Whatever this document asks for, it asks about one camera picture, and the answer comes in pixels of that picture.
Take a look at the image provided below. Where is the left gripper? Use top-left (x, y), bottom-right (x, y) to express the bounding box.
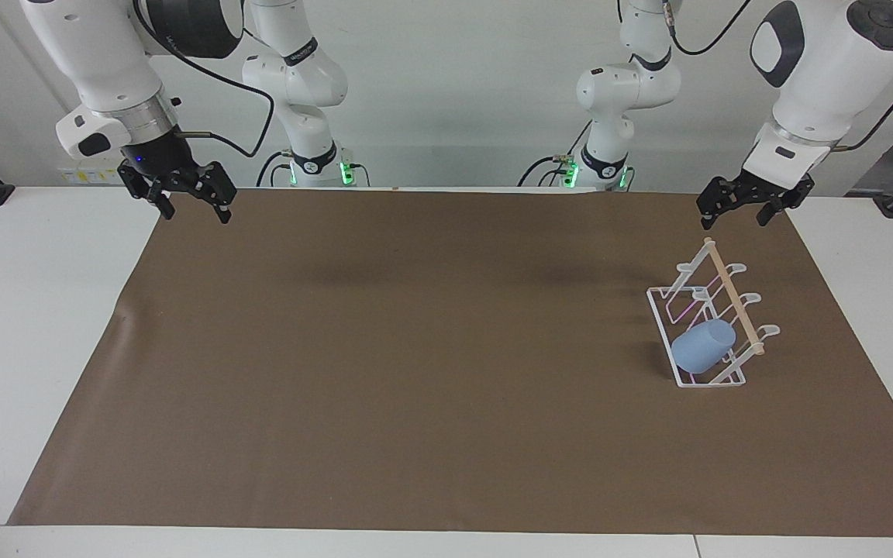
top-left (696, 170), bottom-right (815, 232)

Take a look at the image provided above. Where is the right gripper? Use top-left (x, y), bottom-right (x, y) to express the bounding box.
top-left (118, 126), bottom-right (237, 226)

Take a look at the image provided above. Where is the light blue cup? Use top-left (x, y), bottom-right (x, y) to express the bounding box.
top-left (671, 317), bottom-right (739, 376)

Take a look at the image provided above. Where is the white wire cup holder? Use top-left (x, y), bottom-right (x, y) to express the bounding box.
top-left (646, 236), bottom-right (782, 389)

